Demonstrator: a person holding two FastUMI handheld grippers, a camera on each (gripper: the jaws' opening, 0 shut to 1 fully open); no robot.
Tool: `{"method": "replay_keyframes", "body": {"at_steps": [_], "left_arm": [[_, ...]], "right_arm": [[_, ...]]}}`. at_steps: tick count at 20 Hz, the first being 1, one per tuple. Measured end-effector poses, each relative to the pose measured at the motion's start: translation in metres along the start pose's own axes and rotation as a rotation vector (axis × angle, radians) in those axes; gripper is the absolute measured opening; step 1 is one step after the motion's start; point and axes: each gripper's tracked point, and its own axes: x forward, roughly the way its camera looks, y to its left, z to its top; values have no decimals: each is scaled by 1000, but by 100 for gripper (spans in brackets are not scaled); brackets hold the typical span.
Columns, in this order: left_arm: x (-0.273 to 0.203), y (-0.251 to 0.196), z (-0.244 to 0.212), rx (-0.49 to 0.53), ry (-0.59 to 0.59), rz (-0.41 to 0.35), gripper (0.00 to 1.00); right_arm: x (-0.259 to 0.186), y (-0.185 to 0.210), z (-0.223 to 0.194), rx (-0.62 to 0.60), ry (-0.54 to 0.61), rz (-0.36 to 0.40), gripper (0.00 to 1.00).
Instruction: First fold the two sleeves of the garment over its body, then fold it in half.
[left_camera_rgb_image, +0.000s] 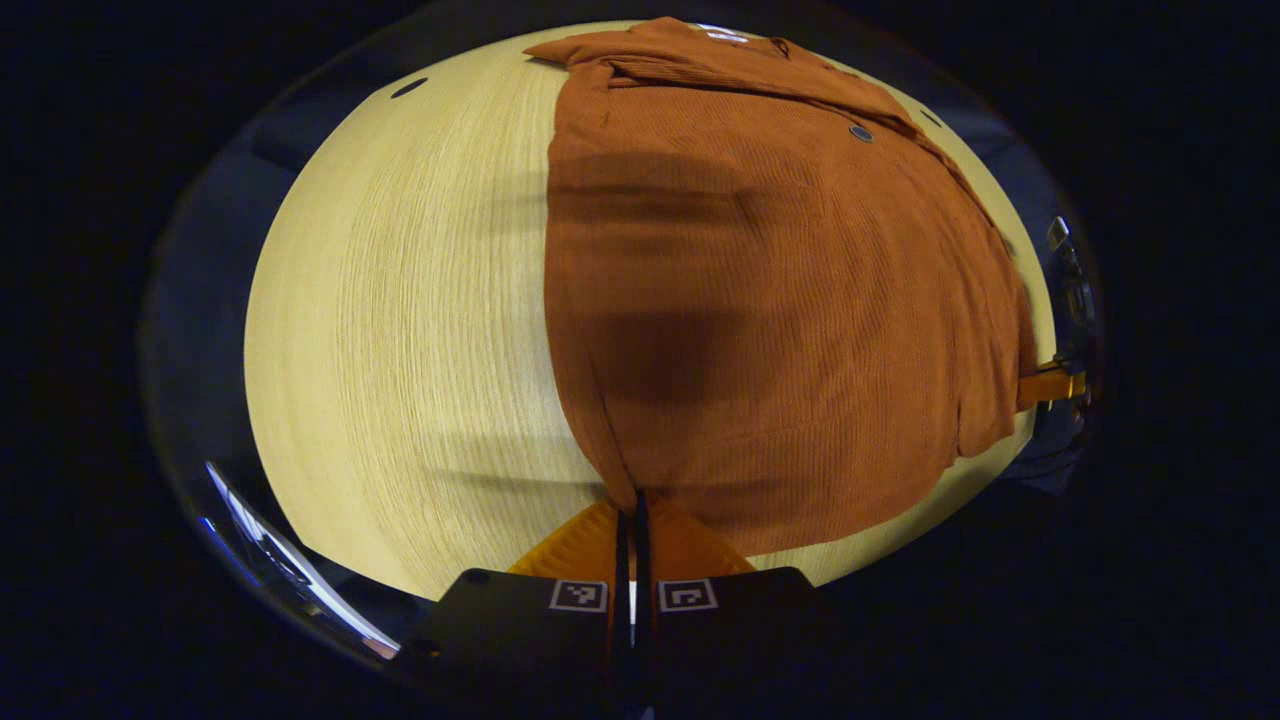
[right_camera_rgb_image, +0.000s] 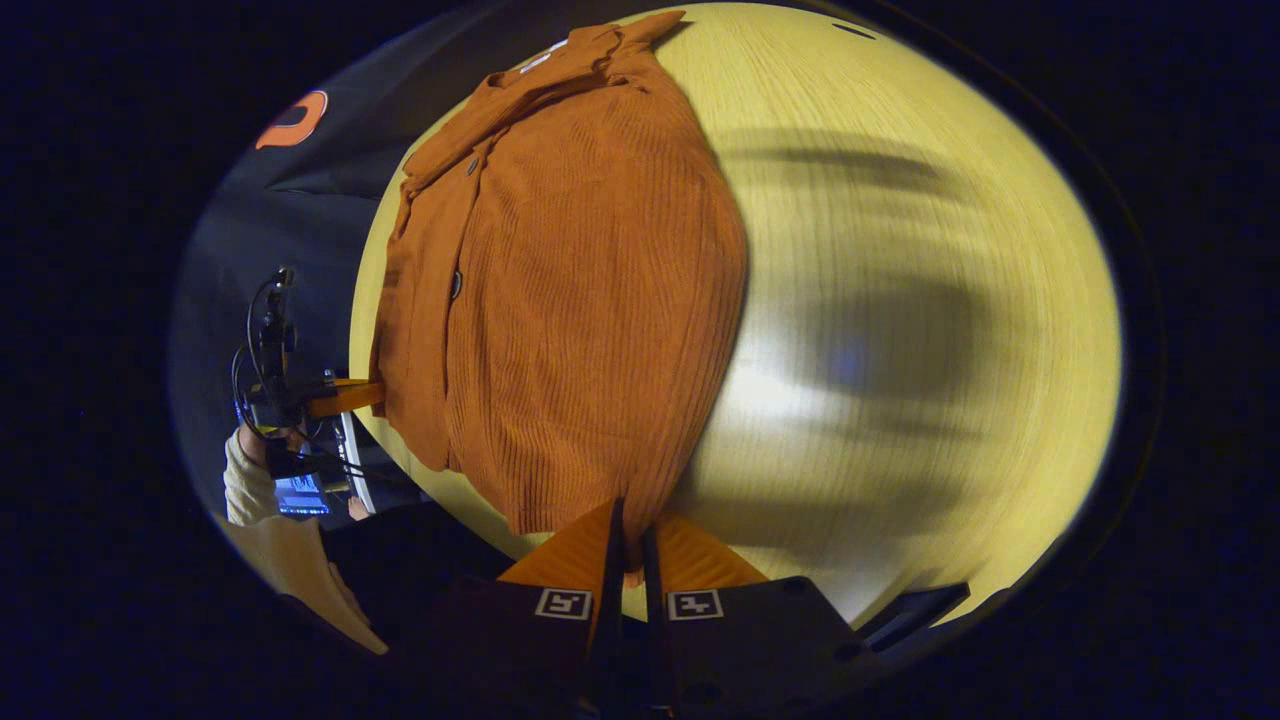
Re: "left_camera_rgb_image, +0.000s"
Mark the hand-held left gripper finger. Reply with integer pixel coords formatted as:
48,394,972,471
636,490,831,701
395,490,633,701

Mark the orange button-up shirt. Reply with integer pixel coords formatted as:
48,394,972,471
525,15,1041,556

